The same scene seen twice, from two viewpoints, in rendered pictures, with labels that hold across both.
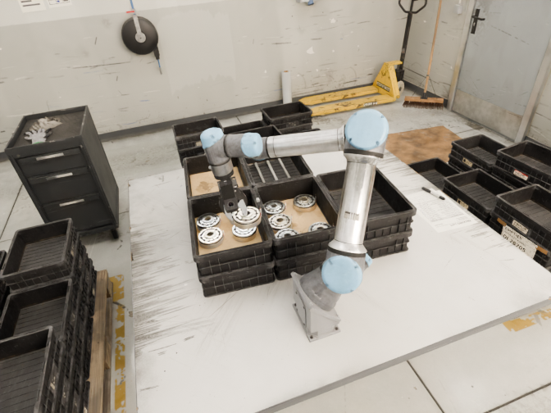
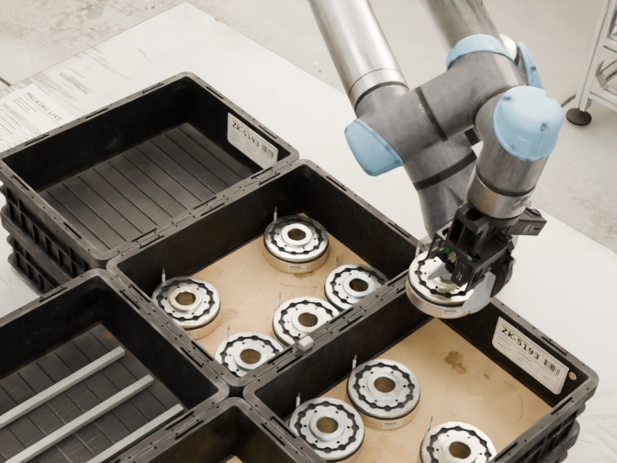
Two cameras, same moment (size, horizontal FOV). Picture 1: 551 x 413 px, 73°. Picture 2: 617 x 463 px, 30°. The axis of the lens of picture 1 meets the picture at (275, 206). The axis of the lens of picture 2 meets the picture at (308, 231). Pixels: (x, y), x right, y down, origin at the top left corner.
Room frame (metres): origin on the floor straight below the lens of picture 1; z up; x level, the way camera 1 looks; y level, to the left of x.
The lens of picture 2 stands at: (1.92, 0.91, 2.10)
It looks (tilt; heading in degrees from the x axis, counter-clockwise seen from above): 43 degrees down; 235
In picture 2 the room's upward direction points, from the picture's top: 6 degrees clockwise
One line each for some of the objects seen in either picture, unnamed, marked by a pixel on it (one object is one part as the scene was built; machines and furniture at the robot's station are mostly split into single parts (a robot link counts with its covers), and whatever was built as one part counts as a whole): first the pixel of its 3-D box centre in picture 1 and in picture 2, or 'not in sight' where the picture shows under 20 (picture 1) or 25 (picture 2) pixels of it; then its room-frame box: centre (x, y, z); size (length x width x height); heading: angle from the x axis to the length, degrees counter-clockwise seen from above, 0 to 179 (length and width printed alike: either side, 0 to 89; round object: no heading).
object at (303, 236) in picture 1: (296, 206); (274, 265); (1.26, -0.09, 0.92); 0.40 x 0.30 x 0.02; 11
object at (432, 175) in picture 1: (434, 185); not in sight; (2.28, -1.21, 0.26); 0.40 x 0.30 x 0.23; 17
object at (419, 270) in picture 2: (246, 215); (445, 276); (1.11, 0.11, 1.01); 0.10 x 0.10 x 0.01
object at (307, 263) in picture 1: (297, 234); not in sight; (1.26, -0.09, 0.76); 0.40 x 0.30 x 0.12; 11
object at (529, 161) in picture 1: (527, 187); not in sight; (2.01, -1.71, 0.37); 0.42 x 0.34 x 0.46; 16
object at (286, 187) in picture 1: (297, 215); (272, 290); (1.26, -0.09, 0.87); 0.40 x 0.30 x 0.11; 11
